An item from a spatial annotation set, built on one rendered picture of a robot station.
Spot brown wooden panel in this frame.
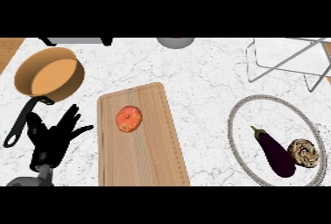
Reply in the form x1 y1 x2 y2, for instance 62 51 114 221
0 38 26 75

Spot grey appliance with black legs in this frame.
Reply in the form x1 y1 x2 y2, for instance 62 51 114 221
37 38 115 47

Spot orange pumpkin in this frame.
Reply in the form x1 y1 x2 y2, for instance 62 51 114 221
115 105 143 134

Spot purple eggplant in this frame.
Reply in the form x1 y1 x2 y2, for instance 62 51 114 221
250 125 297 179

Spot brown swirl cupcake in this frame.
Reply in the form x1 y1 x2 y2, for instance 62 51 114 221
287 138 321 169

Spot wire tiered shelf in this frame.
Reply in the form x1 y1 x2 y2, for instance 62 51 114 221
244 38 331 93

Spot orange pan with black handle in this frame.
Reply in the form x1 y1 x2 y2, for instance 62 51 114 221
3 46 87 149

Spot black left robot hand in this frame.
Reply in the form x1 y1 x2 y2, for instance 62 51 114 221
25 103 94 172

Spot wooden cutting board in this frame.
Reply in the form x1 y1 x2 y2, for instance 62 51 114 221
96 81 192 187

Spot round white placemat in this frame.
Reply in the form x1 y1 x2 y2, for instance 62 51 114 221
226 94 328 187

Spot grey round bowl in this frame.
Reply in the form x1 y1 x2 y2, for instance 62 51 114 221
155 38 196 50

